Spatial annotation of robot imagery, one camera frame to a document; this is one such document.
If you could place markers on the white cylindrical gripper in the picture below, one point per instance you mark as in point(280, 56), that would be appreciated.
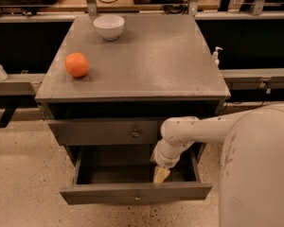
point(166, 162)

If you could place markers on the white ceramic bowl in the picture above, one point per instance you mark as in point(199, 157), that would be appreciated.
point(109, 27)

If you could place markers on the black bracket leg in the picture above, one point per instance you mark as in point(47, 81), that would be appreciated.
point(7, 116)

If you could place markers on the grey top drawer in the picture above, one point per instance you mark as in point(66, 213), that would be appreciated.
point(100, 132)

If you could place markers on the grey drawer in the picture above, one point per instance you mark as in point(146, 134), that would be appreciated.
point(124, 174)
point(100, 132)

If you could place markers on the orange fruit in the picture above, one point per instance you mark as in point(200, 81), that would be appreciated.
point(76, 65)

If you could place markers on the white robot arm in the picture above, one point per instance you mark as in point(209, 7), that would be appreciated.
point(251, 188)

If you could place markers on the white pump dispenser bottle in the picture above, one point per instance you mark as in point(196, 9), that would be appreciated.
point(215, 55)

